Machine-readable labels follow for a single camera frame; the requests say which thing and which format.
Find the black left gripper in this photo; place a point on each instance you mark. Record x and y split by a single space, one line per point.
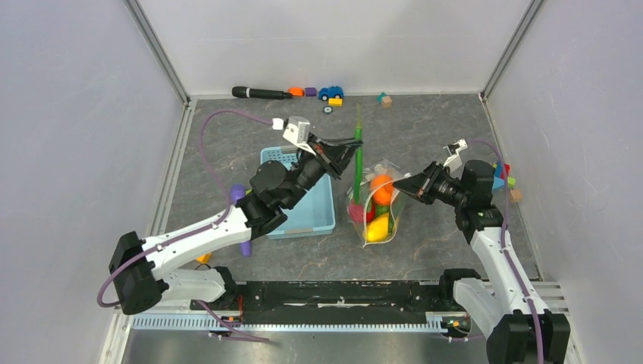
334 153

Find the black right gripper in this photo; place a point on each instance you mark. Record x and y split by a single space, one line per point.
421 185

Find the black mounting base plate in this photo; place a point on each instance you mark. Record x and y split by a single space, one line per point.
336 302

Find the light blue plastic basket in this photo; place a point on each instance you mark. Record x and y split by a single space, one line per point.
314 214

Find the multicolour toy brick stack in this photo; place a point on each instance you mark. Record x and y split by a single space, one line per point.
502 178

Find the orange toy fruit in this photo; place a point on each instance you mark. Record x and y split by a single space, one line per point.
382 189

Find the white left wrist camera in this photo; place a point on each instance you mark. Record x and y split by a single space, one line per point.
296 131

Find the red toy apple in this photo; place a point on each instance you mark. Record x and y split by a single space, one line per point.
359 213

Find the blue toy car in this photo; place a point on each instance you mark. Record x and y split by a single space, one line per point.
331 92

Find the orange yellow wedge block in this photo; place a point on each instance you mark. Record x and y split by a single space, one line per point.
204 259

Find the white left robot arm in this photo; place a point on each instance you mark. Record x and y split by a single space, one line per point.
147 271

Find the clear dotted zip top bag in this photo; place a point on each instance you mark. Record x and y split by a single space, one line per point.
398 202

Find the yellow toy lemon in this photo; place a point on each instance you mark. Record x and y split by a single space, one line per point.
372 235

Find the green toy bean pod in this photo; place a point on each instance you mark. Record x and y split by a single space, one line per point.
358 158

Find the orange toy block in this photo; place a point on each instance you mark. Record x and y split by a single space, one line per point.
297 92

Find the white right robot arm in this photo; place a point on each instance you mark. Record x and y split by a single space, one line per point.
518 325

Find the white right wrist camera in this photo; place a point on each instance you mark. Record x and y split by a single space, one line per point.
454 160

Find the teal and wood cube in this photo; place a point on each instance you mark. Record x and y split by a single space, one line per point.
385 100

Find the black microphone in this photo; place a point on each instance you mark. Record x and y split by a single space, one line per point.
244 92

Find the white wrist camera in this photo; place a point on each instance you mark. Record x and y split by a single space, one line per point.
454 160
296 131

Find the small wooden cube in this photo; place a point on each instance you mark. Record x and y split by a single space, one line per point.
515 196

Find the green toy cucumber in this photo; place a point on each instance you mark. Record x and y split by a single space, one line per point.
384 211

